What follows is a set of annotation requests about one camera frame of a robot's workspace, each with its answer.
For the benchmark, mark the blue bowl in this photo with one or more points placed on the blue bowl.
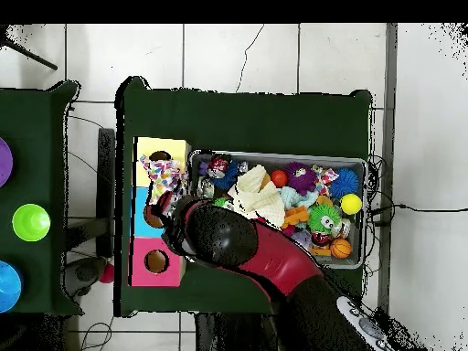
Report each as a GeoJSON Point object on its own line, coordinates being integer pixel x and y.
{"type": "Point", "coordinates": [8, 287]}

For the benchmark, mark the grey rounded base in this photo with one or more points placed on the grey rounded base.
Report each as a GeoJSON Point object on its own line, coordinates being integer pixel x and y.
{"type": "Point", "coordinates": [86, 272]}

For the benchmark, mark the green spiky toy with eyes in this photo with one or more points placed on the green spiky toy with eyes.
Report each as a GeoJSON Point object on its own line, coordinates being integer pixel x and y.
{"type": "Point", "coordinates": [318, 215]}

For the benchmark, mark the dark green tablecloth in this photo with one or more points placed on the dark green tablecloth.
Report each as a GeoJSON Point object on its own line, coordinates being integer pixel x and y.
{"type": "Point", "coordinates": [256, 120]}
{"type": "Point", "coordinates": [33, 120]}

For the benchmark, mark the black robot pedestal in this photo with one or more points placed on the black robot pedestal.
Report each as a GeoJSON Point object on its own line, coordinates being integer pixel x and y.
{"type": "Point", "coordinates": [234, 336]}

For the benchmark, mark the lime green bowl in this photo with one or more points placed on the lime green bowl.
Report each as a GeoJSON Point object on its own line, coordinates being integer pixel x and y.
{"type": "Point", "coordinates": [31, 223]}

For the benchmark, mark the polka dot cloth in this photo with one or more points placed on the polka dot cloth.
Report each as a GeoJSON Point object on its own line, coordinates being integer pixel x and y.
{"type": "Point", "coordinates": [325, 176]}
{"type": "Point", "coordinates": [161, 168]}
{"type": "Point", "coordinates": [162, 192]}

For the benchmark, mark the orange toy basketball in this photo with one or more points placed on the orange toy basketball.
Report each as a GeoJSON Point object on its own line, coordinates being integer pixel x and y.
{"type": "Point", "coordinates": [340, 248]}

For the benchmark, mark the purple spiky monster toy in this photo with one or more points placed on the purple spiky monster toy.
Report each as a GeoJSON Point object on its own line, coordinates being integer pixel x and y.
{"type": "Point", "coordinates": [300, 178]}

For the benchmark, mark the blue spiky ball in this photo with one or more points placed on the blue spiky ball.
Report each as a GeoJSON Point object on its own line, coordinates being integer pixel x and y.
{"type": "Point", "coordinates": [343, 182]}
{"type": "Point", "coordinates": [229, 177]}

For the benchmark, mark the small orange-red ball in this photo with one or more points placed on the small orange-red ball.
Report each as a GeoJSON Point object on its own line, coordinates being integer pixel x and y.
{"type": "Point", "coordinates": [279, 178]}

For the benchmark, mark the small red ball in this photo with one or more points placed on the small red ball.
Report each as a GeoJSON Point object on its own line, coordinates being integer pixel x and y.
{"type": "Point", "coordinates": [107, 274]}

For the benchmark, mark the yellow ball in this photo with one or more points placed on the yellow ball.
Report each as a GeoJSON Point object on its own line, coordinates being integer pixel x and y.
{"type": "Point", "coordinates": [351, 204]}

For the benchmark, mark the wooden three-hole box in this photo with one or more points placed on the wooden three-hole box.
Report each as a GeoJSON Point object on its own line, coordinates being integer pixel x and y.
{"type": "Point", "coordinates": [161, 270]}

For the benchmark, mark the cream knitted cloth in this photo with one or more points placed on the cream knitted cloth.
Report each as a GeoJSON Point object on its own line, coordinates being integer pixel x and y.
{"type": "Point", "coordinates": [259, 201]}

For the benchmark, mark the black tripod leg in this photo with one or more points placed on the black tripod leg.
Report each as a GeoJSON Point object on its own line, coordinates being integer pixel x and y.
{"type": "Point", "coordinates": [33, 56]}

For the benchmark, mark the shallow silver mesh bin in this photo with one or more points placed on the shallow silver mesh bin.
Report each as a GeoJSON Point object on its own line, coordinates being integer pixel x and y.
{"type": "Point", "coordinates": [278, 158]}

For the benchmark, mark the purple bowl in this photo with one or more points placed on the purple bowl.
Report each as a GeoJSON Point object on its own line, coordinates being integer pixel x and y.
{"type": "Point", "coordinates": [4, 162]}

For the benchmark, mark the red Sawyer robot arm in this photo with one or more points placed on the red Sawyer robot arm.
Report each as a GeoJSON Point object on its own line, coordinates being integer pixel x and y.
{"type": "Point", "coordinates": [278, 256]}

